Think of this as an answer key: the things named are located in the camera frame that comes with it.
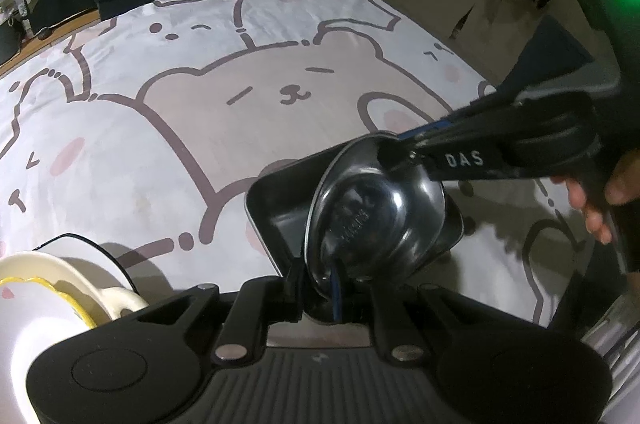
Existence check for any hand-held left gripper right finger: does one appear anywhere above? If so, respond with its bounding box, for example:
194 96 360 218
327 267 482 362

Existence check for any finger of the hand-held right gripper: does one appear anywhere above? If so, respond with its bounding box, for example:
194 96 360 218
377 131 531 182
399 91 591 147

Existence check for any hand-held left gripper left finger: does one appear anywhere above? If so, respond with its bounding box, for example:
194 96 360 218
132 263 306 362

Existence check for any large rectangular steel container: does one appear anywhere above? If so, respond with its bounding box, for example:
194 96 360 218
244 158 466 325

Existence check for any oval steel bowl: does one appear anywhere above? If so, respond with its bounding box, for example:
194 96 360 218
302 133 446 305

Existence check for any cream bowl with handles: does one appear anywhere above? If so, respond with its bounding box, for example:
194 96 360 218
0 252 149 330

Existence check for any lemon print ceramic bowl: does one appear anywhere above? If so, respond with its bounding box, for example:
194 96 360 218
0 276 96 424

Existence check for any person's right hand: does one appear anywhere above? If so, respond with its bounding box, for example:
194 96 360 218
564 148 640 246

